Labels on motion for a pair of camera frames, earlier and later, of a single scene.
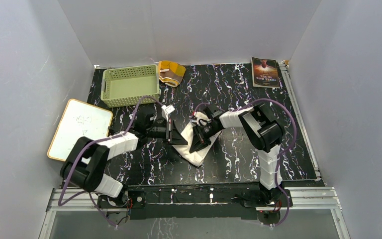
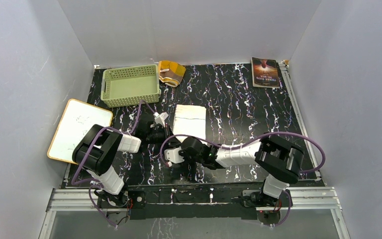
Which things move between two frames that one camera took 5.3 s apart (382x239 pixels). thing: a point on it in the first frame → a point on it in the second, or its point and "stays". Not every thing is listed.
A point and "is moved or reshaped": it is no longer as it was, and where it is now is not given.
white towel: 198,157 is moved or reshaped
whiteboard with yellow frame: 78,119 stays
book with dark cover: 265,72 stays
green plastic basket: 124,87 stays
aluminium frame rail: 323,198 stays
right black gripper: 199,141 → 182,152
